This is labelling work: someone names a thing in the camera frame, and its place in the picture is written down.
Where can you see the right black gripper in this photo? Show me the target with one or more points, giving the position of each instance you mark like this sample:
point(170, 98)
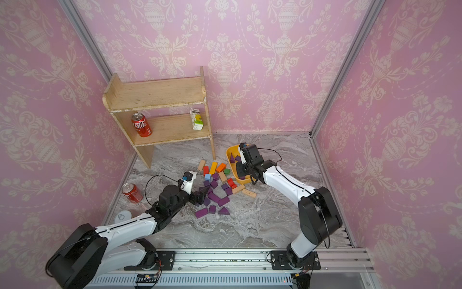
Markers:
point(240, 170)

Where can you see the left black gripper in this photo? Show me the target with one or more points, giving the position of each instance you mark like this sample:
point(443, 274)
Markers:
point(195, 200)

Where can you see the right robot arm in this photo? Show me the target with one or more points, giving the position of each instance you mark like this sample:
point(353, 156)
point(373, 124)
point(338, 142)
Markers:
point(319, 215)

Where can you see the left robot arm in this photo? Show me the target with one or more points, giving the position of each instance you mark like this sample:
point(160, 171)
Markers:
point(93, 251)

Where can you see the yellow plastic storage bin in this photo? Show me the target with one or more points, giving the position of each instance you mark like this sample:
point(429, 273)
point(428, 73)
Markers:
point(231, 153)

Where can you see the purple brick centre long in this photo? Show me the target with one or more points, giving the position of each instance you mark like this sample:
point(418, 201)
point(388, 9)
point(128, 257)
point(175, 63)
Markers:
point(214, 197)

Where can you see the red long brick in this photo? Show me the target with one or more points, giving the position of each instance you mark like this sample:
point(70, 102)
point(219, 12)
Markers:
point(205, 170)

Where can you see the purple brick front left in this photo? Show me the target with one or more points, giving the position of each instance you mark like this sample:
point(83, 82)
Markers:
point(202, 213)

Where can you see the beige wood brick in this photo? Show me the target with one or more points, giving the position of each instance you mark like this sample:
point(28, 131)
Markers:
point(222, 177)

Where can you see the natural wood brick near shelf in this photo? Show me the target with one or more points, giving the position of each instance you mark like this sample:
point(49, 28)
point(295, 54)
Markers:
point(201, 165)

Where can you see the small red brick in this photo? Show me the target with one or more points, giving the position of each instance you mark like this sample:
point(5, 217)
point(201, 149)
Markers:
point(231, 183)

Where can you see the engraved natural wood brick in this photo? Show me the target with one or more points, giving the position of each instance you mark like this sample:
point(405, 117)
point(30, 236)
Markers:
point(249, 193)

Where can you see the yellow long brick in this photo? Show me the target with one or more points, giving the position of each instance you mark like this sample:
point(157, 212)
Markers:
point(213, 168)

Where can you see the purple triangle brick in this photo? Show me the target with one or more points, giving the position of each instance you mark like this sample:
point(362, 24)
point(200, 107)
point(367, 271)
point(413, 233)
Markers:
point(223, 211)

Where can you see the orange brick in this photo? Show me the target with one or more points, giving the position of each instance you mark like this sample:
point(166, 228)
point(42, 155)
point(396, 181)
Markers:
point(221, 167)

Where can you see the natural wood brick small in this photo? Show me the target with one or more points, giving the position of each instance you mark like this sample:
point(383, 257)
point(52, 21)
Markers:
point(238, 189)

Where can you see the green white juice carton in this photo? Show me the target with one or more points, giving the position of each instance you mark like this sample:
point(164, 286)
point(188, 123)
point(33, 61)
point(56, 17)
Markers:
point(196, 118)

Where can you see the red cola can on floor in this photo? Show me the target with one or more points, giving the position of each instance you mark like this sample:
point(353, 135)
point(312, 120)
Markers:
point(132, 192)

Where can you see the white round lid object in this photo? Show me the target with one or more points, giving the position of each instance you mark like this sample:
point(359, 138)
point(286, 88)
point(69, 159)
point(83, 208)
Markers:
point(122, 216)

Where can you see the red cola can on shelf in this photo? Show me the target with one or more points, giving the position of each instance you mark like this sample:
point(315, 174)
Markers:
point(141, 125)

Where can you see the wooden two-tier shelf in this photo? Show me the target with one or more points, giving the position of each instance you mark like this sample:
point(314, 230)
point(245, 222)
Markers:
point(122, 100)

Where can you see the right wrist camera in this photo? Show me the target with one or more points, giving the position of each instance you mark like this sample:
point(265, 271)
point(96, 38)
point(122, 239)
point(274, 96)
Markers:
point(243, 151)

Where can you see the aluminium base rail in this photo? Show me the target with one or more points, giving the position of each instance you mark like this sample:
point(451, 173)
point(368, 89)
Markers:
point(263, 268)

